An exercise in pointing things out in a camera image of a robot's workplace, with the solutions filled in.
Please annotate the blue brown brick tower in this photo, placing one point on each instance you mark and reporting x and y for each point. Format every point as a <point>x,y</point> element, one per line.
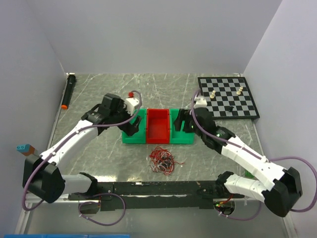
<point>26,150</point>

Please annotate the white chess piece left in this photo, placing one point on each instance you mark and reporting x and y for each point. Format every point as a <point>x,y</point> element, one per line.
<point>212,95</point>

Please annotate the red plastic bin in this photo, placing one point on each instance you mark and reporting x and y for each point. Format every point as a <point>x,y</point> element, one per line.
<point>158,126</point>

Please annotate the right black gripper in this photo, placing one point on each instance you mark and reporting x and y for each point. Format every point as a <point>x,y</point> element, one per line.
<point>181,117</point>

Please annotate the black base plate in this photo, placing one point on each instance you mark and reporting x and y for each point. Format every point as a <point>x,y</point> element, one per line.
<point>157,194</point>

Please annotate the aluminium rail frame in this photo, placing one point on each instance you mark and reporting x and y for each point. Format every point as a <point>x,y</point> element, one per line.
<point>30,201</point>

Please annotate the green plastic bin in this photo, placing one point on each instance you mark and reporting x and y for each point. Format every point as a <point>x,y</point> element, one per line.
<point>178,137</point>
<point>140,136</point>

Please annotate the small green object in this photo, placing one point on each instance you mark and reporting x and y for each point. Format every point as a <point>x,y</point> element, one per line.
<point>248,174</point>

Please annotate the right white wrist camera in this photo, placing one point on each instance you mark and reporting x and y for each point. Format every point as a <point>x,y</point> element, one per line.
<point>200,102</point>

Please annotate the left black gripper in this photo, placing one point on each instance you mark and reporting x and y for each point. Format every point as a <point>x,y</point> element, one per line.
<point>130,129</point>

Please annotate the black marker orange cap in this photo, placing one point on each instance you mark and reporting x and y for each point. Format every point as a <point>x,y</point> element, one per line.
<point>71,82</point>

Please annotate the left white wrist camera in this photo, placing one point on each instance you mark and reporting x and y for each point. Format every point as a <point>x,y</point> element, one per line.
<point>132,103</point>

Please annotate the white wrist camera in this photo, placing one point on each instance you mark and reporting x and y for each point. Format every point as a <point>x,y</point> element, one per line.
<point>200,102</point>
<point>132,103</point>

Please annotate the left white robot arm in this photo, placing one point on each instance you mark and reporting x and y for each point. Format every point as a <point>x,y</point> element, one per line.
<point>43,175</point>

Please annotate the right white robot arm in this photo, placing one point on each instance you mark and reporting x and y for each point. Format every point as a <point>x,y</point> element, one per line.
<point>275,186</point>

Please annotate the black grey chessboard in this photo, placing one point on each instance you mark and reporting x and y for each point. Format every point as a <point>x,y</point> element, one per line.
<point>225,96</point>

